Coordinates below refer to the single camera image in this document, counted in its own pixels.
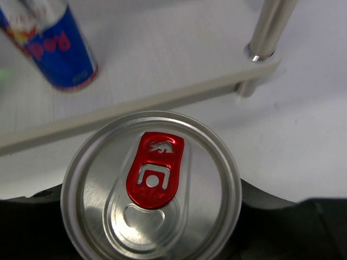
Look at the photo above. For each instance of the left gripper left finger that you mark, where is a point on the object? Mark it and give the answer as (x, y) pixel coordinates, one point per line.
(32, 228)

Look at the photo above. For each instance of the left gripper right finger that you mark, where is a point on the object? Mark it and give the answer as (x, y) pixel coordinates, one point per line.
(273, 228)

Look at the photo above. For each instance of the red silver can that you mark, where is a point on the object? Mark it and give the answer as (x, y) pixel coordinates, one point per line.
(151, 185)

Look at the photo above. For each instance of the blue silver can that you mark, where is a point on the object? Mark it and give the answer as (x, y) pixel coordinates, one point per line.
(47, 34)

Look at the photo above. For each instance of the white two-tier shelf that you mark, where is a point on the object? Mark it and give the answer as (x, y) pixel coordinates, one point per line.
(151, 54)

